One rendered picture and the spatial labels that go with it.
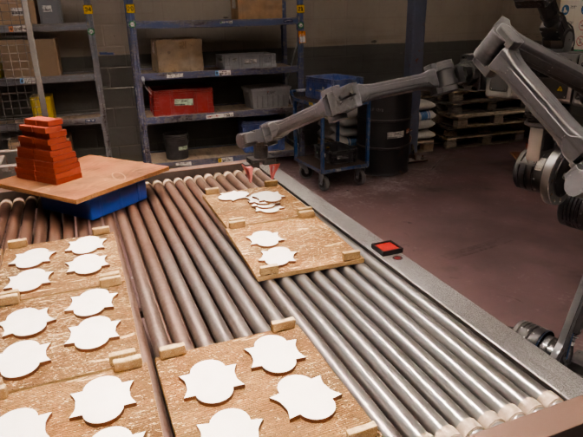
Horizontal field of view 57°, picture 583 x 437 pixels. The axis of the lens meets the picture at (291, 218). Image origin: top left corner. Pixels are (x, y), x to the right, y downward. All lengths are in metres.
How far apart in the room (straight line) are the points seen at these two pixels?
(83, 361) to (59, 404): 0.14
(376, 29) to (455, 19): 1.18
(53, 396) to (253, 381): 0.41
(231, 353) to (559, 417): 0.67
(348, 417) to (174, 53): 5.25
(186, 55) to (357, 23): 2.34
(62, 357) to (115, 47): 5.44
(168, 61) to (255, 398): 5.13
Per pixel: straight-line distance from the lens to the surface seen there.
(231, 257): 1.76
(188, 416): 1.12
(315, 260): 1.67
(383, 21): 7.41
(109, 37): 6.56
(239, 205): 2.16
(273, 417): 1.09
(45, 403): 1.24
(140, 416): 1.14
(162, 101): 5.98
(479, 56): 1.45
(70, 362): 1.33
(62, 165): 2.31
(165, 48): 5.99
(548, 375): 1.32
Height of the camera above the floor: 1.66
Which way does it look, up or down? 21 degrees down
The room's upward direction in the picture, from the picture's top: 1 degrees counter-clockwise
